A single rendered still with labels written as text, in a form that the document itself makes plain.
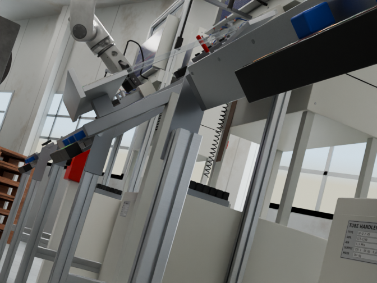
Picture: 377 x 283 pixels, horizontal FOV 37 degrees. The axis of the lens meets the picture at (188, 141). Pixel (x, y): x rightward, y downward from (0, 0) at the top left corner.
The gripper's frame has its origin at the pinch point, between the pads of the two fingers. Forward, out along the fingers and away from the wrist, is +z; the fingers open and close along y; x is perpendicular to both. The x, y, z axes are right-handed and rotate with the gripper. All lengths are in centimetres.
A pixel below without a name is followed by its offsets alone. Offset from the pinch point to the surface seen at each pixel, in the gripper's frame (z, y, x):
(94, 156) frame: 7.9, -36.6, 32.6
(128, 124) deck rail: 6.9, -32.2, 18.4
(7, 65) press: -106, 587, -69
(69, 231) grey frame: 20, -36, 50
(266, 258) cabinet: 65, -32, 9
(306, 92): 35, -29, -38
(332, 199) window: 180, 214, -152
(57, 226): 31, 72, 44
